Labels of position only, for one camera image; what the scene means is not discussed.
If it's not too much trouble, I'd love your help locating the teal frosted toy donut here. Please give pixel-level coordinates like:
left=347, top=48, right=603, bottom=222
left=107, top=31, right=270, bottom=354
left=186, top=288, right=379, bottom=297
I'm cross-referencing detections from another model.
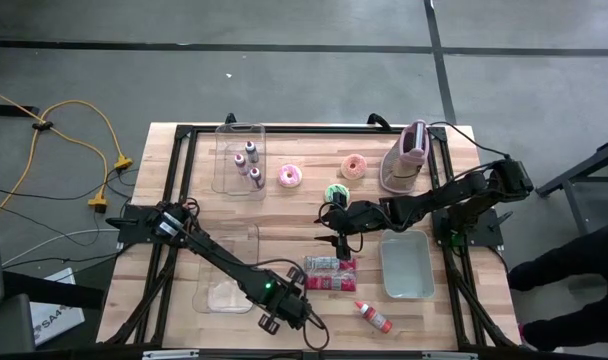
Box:
left=323, top=183, right=351, bottom=205

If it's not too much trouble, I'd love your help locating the person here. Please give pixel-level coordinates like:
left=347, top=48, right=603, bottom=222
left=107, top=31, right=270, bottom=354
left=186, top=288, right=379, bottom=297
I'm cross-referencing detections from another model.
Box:
left=506, top=219, right=608, bottom=351

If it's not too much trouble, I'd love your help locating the orange sprinkled toy donut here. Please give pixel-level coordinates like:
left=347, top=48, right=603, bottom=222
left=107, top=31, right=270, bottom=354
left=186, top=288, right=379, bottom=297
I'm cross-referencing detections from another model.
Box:
left=339, top=152, right=369, bottom=181

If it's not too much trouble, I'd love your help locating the silver metal bracket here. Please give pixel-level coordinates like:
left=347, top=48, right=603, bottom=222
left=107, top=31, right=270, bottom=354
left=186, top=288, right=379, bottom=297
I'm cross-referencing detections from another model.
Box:
left=422, top=351, right=478, bottom=360
left=142, top=349, right=200, bottom=360

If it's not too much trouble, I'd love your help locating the black table frame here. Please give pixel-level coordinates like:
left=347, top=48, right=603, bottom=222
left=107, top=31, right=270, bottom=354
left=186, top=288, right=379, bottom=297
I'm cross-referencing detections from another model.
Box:
left=97, top=122, right=524, bottom=351

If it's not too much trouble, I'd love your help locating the black metal stand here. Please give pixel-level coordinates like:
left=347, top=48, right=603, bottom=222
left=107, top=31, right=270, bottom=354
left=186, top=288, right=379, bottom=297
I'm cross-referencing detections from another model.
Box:
left=534, top=137, right=608, bottom=236

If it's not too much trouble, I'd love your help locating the yellow extension cord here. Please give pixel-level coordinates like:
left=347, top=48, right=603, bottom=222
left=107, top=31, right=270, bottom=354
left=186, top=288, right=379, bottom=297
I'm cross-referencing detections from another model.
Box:
left=0, top=84, right=110, bottom=211
left=0, top=99, right=134, bottom=214

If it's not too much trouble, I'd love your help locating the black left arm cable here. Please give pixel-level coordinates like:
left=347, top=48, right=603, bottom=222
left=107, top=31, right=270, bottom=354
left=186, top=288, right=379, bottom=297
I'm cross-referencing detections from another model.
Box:
left=302, top=308, right=331, bottom=352

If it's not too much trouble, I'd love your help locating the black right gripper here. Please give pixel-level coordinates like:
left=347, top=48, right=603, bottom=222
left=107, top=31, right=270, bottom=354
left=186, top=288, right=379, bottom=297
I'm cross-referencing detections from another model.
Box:
left=313, top=199, right=388, bottom=261

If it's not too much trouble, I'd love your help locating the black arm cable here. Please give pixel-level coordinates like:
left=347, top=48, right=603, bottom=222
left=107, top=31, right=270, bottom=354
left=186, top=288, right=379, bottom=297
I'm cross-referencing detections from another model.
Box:
left=302, top=308, right=331, bottom=352
left=426, top=121, right=513, bottom=161

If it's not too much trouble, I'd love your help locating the clear plastic bin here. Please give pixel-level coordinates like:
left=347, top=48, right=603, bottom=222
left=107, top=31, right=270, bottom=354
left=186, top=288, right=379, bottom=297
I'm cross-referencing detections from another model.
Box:
left=211, top=122, right=268, bottom=202
left=191, top=222, right=261, bottom=316

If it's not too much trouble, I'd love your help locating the red packet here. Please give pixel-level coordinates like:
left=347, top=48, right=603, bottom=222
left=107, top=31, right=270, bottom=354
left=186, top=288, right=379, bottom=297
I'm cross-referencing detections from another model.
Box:
left=302, top=254, right=359, bottom=293

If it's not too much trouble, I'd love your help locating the pink frosted toy donut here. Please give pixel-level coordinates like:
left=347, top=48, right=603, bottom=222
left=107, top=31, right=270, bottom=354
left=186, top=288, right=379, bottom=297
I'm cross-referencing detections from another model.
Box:
left=276, top=163, right=304, bottom=189

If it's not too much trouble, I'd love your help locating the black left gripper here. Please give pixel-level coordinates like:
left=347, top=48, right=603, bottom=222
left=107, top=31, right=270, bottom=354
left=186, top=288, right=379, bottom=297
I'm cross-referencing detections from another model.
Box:
left=256, top=266, right=315, bottom=335

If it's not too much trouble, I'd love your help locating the white cardboard box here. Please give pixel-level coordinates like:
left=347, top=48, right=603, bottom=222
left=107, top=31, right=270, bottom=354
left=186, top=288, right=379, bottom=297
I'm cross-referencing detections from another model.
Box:
left=29, top=267, right=85, bottom=346

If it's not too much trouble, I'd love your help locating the white floor cable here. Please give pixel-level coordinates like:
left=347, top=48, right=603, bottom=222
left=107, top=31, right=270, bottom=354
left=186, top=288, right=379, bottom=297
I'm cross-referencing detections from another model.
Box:
left=1, top=227, right=121, bottom=268

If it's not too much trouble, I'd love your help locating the red colouring bottle pink cap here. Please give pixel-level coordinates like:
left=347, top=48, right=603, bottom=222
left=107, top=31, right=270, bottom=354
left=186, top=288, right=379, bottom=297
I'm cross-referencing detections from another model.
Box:
left=353, top=299, right=394, bottom=335

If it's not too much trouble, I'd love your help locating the white plastic bin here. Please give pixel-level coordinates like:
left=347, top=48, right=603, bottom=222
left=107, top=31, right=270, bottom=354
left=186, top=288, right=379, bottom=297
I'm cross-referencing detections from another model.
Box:
left=379, top=228, right=436, bottom=300

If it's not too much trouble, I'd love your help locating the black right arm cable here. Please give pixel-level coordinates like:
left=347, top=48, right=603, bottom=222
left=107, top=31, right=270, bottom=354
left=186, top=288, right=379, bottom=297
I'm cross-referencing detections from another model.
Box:
left=426, top=121, right=513, bottom=161

